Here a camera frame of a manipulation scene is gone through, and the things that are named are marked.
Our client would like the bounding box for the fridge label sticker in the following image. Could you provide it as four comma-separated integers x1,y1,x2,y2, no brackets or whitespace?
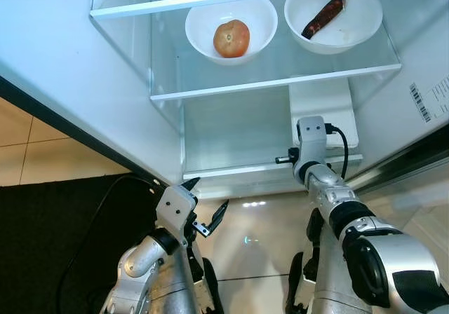
409,76,449,123

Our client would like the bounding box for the white fridge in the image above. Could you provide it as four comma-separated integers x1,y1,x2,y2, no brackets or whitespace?
0,0,449,203

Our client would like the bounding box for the clear crisper drawer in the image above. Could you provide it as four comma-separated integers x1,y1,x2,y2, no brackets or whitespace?
181,93,366,192

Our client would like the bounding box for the red round tomato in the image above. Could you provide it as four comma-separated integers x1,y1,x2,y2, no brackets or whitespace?
213,20,251,58

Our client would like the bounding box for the white bowl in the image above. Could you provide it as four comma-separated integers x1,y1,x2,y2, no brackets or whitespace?
284,0,384,55
185,0,279,66

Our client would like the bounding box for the dark red elongated food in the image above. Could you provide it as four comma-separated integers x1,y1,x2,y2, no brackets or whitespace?
302,0,347,40

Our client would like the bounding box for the black floor mat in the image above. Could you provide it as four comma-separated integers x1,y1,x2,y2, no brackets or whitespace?
0,174,166,314

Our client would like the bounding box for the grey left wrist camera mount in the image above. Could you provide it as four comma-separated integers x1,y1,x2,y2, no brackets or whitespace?
154,184,199,236

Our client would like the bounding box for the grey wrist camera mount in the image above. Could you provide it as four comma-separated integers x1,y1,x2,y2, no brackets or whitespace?
154,184,199,236
293,116,330,164

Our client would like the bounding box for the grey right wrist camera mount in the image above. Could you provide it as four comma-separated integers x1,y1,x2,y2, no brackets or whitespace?
293,116,330,164

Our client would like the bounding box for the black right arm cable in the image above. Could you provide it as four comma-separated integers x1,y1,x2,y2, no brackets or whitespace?
324,123,349,182

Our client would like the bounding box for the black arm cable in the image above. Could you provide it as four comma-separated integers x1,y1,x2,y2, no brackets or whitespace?
55,174,161,314
324,123,349,182

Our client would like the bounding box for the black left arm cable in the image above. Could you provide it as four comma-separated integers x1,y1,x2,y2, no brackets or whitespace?
55,174,161,314

